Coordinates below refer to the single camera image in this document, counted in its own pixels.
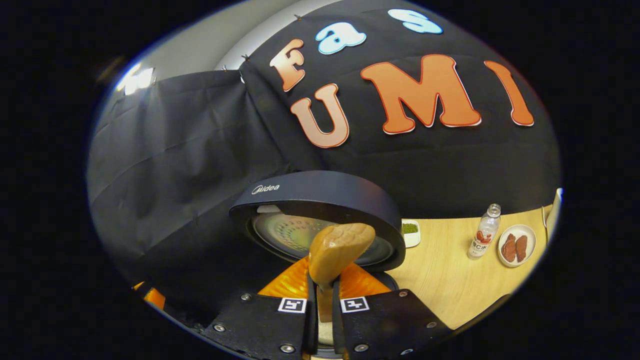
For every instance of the clear bottle with red label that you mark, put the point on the clear bottle with red label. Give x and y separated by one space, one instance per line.
482 240

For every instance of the ceiling light panel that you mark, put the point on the ceiling light panel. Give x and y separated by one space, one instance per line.
136 79

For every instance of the dark grey rice cooker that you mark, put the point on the dark grey rice cooker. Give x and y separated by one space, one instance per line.
320 192

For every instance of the red meat piece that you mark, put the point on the red meat piece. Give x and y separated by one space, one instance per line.
521 248
509 248

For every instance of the white divided grain dish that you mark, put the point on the white divided grain dish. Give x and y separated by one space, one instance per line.
411 239

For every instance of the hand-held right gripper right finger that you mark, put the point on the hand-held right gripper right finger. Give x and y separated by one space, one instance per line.
336 310

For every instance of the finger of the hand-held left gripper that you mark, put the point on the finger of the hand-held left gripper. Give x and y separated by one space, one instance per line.
152 297

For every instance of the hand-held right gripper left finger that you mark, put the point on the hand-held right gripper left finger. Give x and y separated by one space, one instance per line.
311 310

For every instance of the black backdrop cloth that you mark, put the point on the black backdrop cloth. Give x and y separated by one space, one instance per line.
200 150

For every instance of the white round plate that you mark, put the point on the white round plate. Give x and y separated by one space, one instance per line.
531 240

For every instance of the white toaster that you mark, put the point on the white toaster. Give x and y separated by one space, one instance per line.
556 215

